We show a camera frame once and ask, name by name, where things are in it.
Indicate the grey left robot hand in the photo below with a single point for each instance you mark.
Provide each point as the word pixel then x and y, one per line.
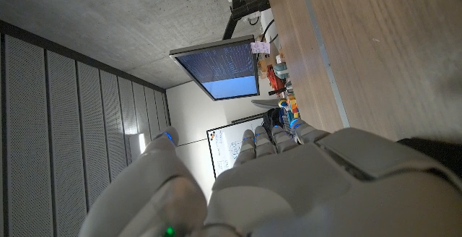
pixel 288 193

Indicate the black folder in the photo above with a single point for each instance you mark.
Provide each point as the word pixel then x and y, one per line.
pixel 436 150

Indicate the whiteboard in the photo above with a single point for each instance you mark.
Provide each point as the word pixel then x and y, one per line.
pixel 227 146

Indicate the black backpack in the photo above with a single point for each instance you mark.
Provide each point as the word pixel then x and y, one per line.
pixel 272 117

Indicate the computer monitor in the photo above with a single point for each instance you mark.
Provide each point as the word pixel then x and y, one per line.
pixel 223 71

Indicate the white paper tag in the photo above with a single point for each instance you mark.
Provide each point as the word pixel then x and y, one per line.
pixel 260 47

